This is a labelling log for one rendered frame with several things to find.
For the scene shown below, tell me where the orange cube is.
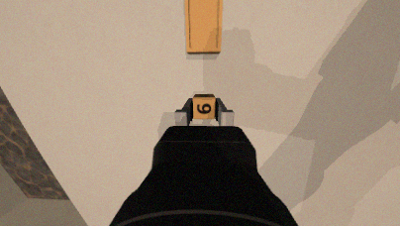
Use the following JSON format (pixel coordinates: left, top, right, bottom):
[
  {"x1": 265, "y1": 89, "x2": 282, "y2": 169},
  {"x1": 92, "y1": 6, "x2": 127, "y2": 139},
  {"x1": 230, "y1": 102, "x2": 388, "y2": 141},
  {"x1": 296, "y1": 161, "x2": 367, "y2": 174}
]
[{"x1": 193, "y1": 94, "x2": 216, "y2": 119}]

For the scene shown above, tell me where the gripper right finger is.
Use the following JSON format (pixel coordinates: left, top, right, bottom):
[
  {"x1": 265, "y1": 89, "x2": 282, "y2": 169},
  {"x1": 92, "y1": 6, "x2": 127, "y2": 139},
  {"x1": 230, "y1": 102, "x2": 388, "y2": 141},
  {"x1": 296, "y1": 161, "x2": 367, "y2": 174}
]
[{"x1": 215, "y1": 98, "x2": 235, "y2": 126}]

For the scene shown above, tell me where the orange rectangular tray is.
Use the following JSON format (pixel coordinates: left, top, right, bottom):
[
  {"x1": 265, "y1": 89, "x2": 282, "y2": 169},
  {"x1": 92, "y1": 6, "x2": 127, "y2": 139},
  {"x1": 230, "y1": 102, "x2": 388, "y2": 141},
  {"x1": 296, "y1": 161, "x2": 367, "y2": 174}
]
[{"x1": 185, "y1": 0, "x2": 223, "y2": 55}]

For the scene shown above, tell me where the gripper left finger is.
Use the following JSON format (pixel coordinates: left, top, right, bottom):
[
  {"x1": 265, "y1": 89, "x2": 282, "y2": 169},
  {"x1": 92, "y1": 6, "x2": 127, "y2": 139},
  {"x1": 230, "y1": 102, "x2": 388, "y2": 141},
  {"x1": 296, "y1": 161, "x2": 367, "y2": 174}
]
[{"x1": 174, "y1": 98, "x2": 193, "y2": 126}]

